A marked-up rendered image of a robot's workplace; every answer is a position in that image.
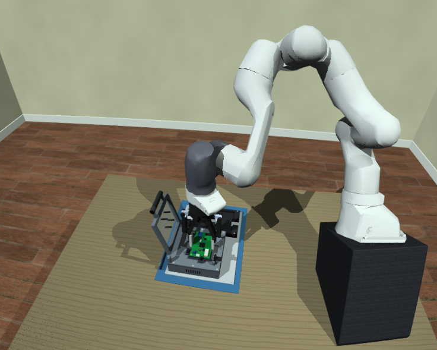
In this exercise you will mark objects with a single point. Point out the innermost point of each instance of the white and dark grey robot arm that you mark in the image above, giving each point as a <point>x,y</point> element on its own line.
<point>366,126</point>

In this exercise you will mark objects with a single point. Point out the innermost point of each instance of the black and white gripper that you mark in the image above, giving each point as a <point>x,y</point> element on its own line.
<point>199,216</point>

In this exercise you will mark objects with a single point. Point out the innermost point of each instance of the green circuit board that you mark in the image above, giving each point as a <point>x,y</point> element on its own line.
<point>201,245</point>

